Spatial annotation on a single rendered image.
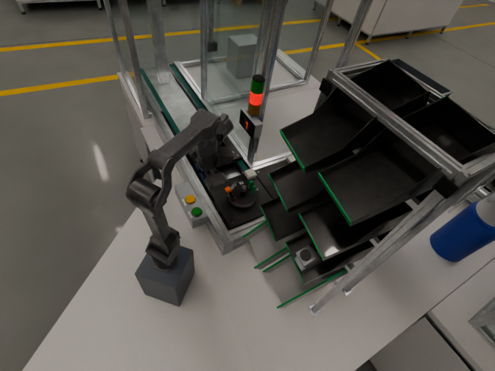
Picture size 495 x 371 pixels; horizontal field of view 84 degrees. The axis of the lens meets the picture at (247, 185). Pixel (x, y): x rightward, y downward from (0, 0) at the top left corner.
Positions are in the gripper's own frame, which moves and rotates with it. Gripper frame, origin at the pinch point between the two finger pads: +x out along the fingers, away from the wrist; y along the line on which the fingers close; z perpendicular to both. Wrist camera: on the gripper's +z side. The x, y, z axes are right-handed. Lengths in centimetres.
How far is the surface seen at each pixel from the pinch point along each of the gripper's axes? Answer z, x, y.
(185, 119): 19, 34, 71
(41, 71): -67, 126, 327
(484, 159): 31, -40, -47
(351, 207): 13.5, -26.5, -40.0
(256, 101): 30.6, -7.7, 21.8
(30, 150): -88, 126, 189
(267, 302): 9, 39, -37
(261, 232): 15.2, 22.1, -16.6
